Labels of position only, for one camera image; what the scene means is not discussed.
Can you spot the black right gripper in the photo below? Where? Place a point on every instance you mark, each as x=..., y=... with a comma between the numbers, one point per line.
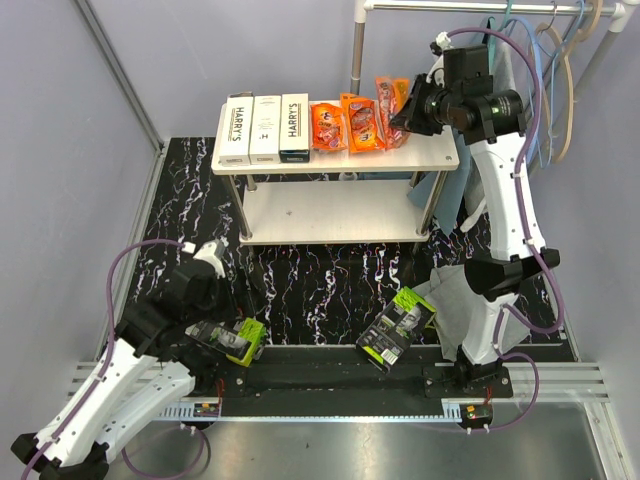
x=408, y=117

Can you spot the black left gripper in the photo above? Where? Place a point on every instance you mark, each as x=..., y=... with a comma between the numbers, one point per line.
x=231, y=309

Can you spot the black green Gillette box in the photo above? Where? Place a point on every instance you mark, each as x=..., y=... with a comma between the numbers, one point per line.
x=395, y=329
x=241, y=343

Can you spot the orange Bic razor pack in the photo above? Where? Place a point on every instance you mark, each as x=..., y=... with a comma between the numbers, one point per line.
x=328, y=127

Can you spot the white harry's box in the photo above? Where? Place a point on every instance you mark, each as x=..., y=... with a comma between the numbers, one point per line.
x=294, y=143
x=234, y=138
x=265, y=130

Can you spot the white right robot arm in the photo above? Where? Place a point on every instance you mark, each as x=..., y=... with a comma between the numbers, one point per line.
x=518, y=251

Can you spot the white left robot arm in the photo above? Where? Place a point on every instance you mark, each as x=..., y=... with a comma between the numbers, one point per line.
x=151, y=363

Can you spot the white two-tier shelf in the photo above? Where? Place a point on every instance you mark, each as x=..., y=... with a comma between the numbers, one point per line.
x=336, y=212

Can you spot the teal hanging garment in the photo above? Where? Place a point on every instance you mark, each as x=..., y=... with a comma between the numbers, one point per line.
x=449, y=201

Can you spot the grey hanging towel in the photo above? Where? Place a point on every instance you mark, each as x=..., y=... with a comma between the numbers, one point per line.
x=474, y=196

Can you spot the metal clothes rack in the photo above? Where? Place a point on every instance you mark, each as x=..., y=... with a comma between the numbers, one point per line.
x=404, y=48

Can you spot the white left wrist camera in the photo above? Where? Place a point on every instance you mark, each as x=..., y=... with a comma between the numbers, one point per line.
x=211, y=252

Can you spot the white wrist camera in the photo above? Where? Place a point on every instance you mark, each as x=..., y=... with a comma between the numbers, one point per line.
x=441, y=44
x=211, y=252

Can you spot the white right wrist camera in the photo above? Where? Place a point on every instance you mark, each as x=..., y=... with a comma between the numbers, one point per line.
x=441, y=44

